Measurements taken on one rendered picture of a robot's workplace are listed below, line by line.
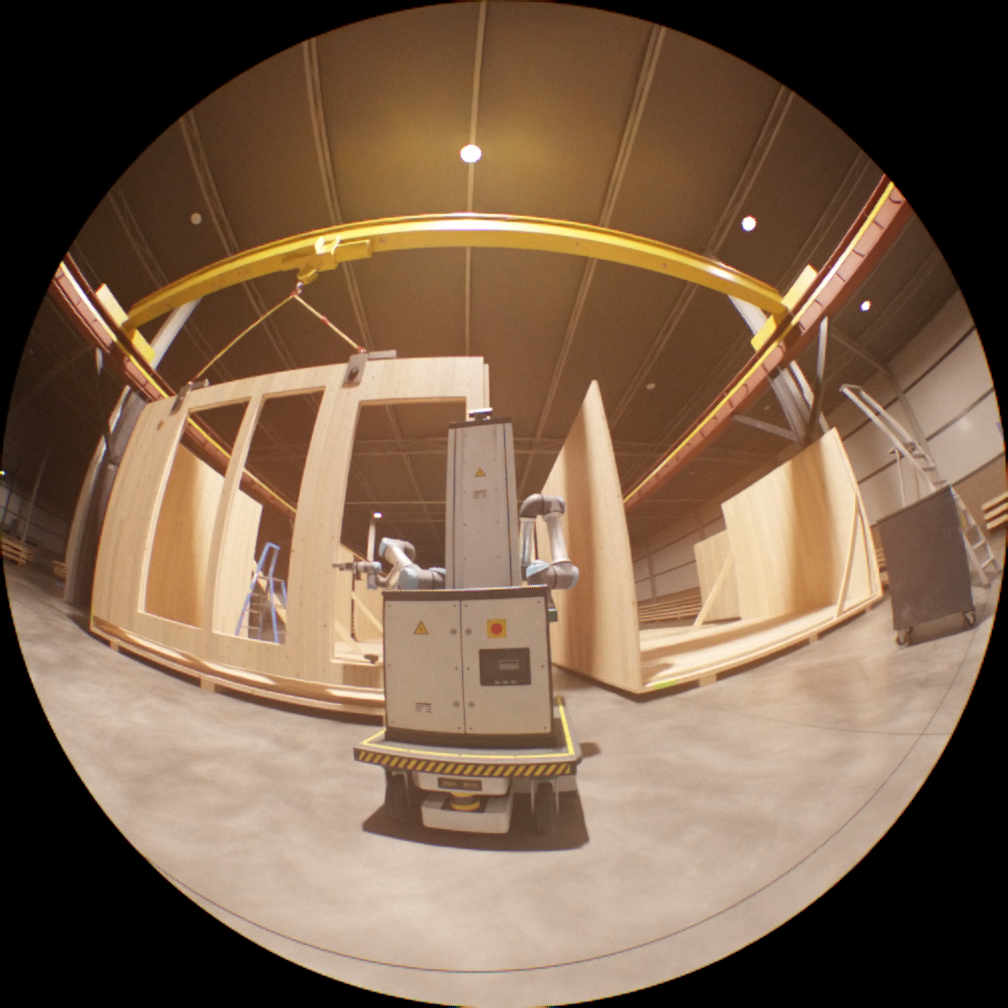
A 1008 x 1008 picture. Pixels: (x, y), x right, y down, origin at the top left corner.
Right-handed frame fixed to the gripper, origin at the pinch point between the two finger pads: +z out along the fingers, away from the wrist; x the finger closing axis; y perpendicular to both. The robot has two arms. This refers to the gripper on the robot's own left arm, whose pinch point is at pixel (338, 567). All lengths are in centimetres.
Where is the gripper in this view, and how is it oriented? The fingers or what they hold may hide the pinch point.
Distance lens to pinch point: 245.9
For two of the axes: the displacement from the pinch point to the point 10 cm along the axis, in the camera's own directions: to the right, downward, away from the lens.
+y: -0.6, -9.3, 3.5
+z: -9.9, 0.3, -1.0
